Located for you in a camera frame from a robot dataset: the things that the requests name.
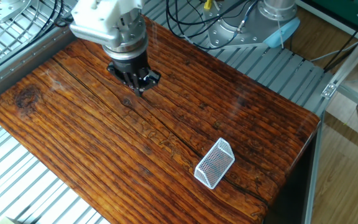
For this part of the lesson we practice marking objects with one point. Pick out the spare silver mounting plate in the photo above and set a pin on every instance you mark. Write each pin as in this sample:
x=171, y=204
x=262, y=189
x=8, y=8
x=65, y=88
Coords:
x=2, y=9

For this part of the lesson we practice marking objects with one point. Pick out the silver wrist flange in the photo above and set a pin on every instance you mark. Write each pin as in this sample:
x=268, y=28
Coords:
x=129, y=40

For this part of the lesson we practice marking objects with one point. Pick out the silver rounded bar module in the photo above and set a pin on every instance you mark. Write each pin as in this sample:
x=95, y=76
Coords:
x=92, y=34

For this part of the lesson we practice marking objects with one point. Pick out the glossy brown wooden board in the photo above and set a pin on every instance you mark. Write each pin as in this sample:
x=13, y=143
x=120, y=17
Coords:
x=135, y=140

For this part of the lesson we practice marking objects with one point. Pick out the yellow tag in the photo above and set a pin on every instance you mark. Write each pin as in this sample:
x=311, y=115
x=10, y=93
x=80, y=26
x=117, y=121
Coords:
x=208, y=4

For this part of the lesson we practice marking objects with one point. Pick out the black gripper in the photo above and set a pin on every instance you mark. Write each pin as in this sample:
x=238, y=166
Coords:
x=130, y=65

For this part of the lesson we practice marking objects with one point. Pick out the green panel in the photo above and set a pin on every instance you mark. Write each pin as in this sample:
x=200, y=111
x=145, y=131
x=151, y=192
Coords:
x=337, y=9

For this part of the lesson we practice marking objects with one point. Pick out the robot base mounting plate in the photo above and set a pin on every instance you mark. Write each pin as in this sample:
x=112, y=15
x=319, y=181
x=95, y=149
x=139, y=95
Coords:
x=228, y=34

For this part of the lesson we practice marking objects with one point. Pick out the aluminium table edge profile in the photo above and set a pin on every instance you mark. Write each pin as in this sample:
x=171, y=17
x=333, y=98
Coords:
x=314, y=171

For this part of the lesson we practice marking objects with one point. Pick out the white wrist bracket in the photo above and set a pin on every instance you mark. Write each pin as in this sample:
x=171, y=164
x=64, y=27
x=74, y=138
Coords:
x=98, y=12

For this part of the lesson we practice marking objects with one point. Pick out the grey aluminium beam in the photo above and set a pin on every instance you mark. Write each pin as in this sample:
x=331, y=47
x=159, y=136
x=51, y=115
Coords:
x=17, y=67

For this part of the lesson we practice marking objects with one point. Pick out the silver corner bracket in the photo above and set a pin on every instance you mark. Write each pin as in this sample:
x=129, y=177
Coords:
x=329, y=90

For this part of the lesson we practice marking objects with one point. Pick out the slanted aluminium frame post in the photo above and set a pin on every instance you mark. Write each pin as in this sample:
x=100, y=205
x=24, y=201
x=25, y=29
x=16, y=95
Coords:
x=353, y=56

